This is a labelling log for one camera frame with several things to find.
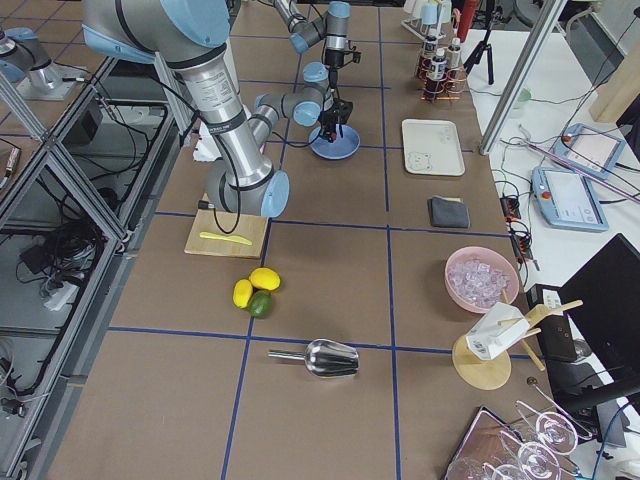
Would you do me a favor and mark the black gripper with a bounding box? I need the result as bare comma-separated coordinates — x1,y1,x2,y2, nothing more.
322,35,361,68
320,98,353,143

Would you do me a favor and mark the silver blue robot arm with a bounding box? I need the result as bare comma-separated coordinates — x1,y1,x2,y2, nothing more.
270,1,361,143
83,0,360,218

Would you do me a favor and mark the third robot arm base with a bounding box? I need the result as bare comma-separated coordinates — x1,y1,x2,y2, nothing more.
1,27,74,101

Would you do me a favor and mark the blue round plate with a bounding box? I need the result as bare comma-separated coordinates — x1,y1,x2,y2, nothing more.
308,125,360,160

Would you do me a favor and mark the dark bottle white cap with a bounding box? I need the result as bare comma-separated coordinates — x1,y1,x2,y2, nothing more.
421,33,438,71

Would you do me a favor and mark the cream bear tray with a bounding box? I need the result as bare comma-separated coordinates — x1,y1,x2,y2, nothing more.
401,119,465,177

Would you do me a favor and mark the wooden cutting board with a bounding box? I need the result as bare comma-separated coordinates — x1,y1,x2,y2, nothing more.
184,210,269,259

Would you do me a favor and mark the grey folded cloth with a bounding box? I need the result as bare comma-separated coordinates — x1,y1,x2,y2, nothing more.
427,196,470,228

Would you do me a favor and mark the red bottle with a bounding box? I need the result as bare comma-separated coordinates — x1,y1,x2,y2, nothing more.
457,0,480,43

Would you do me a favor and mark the yellow lemon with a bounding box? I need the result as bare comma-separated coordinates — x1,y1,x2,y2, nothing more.
232,279,254,309
249,267,281,291

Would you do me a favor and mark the yellow plastic knife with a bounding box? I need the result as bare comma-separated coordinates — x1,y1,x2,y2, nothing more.
199,231,253,246

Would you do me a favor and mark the green lime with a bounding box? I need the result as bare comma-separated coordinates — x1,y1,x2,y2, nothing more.
247,290,273,318

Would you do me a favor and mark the metal ice scoop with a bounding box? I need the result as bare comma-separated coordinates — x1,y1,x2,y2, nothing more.
268,339,360,378

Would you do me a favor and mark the blue teach pendant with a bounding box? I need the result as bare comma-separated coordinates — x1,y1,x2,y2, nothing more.
552,123,626,180
531,167,609,232

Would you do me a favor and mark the white paper carton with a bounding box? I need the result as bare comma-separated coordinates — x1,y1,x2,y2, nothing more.
465,302,530,361

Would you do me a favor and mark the metallic glass tray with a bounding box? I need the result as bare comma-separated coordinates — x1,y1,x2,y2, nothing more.
442,407,580,479

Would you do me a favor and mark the clear wine glass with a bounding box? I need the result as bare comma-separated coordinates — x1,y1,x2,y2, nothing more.
499,430,560,480
515,400,578,456

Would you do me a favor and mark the copper wire bottle rack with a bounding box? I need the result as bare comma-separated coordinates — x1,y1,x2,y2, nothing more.
416,51,467,102

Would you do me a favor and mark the black camera tripod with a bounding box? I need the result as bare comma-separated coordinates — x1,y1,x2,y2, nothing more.
463,0,496,85

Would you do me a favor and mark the aluminium frame post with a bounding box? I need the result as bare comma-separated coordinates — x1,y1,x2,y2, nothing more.
479,0,568,155

